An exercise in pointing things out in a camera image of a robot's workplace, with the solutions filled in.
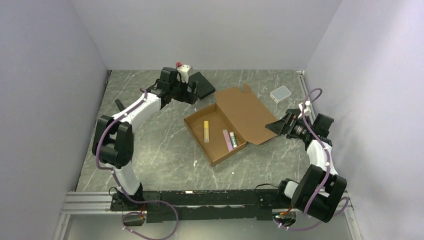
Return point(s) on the yellow marker pen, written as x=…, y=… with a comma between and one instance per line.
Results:
x=206, y=131

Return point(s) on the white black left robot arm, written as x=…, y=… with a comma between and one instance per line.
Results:
x=113, y=144

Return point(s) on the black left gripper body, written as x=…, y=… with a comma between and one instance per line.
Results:
x=179, y=91

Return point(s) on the small black box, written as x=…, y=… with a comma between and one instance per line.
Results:
x=204, y=87

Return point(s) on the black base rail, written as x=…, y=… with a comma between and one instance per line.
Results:
x=168, y=212

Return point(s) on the green white glue stick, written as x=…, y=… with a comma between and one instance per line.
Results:
x=233, y=139

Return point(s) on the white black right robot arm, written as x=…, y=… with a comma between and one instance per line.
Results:
x=321, y=188

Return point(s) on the brown cardboard box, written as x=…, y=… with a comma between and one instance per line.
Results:
x=237, y=110

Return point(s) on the white translucent plastic case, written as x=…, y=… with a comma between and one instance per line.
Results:
x=279, y=94

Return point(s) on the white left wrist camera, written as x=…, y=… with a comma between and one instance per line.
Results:
x=185, y=71

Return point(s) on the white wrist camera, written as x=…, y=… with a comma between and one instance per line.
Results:
x=185, y=71
x=305, y=109

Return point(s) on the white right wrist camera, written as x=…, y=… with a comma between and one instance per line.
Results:
x=305, y=109

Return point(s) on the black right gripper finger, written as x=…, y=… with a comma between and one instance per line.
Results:
x=292, y=113
x=279, y=127

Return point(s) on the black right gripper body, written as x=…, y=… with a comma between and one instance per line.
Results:
x=297, y=129

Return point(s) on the aluminium frame rail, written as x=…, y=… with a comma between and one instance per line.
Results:
x=110, y=202

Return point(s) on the pink pen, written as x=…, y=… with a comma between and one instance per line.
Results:
x=227, y=139

